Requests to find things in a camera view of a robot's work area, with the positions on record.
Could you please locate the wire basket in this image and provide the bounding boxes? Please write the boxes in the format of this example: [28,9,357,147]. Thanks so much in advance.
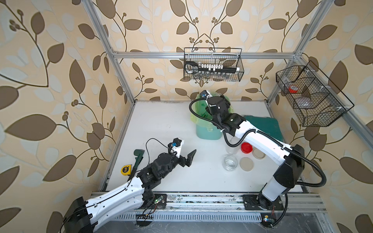
[276,61,355,127]
[183,47,244,82]

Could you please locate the red object in basket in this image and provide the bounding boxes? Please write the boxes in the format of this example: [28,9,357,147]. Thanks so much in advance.
[288,85,299,94]

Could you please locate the green plastic tool case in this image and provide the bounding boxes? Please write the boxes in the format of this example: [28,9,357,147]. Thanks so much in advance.
[244,116,284,141]

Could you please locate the red jar lid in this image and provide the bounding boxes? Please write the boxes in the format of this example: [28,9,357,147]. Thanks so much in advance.
[241,142,253,154]

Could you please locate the yellow-green bin liner bag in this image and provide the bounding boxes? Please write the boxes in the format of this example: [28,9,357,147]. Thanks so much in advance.
[189,93,229,133]

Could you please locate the yellow tape measure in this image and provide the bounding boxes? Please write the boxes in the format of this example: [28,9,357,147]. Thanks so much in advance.
[120,165,132,176]

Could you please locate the beige jar lid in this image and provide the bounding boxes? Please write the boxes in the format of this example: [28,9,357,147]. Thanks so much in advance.
[252,148,266,160]
[240,157,254,171]

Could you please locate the back wire basket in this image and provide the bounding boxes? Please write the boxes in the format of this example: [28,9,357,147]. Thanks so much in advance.
[183,47,244,82]

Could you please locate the black socket wrench set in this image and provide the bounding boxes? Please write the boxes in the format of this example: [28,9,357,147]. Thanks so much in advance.
[184,61,240,74]

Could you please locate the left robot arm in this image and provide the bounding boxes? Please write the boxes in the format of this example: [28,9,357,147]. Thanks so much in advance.
[60,150,197,233]

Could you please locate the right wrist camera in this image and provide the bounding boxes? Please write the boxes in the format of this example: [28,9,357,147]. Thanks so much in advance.
[200,90,212,99]

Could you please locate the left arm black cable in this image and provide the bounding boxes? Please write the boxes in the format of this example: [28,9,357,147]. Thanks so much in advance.
[58,137,170,233]

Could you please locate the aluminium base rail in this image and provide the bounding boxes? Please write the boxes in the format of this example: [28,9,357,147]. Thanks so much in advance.
[154,192,327,213]

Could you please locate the beige-lid jar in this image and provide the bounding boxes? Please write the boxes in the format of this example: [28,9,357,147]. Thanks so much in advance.
[222,154,238,171]

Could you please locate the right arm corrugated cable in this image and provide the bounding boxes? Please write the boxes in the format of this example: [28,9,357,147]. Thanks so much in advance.
[188,98,327,228]

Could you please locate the green plastic trash bin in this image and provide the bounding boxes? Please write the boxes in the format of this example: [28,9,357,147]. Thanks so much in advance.
[191,101,222,140]

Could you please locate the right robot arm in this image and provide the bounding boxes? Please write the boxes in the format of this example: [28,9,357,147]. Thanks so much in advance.
[201,94,305,202]

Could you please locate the right wire basket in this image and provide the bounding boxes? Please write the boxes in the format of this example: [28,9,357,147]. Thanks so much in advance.
[276,61,355,127]

